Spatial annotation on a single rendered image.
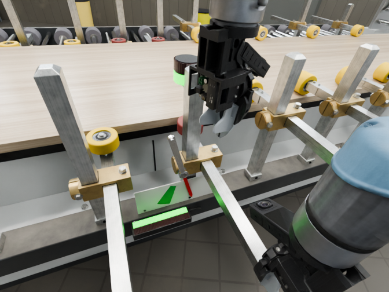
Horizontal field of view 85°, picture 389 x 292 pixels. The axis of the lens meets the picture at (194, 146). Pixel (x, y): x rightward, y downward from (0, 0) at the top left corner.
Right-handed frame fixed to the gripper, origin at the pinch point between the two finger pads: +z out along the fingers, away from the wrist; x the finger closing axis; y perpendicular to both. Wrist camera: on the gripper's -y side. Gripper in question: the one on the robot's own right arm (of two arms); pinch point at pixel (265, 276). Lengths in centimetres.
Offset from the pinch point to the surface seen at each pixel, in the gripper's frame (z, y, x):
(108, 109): -7, -55, -22
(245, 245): -2.4, -5.6, -1.5
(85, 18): 47, -491, -40
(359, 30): -12, -119, 174
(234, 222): -3.1, -10.3, -1.5
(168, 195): 7.4, -28.6, -10.7
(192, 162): -4.2, -28.6, -4.1
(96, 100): -7, -62, -26
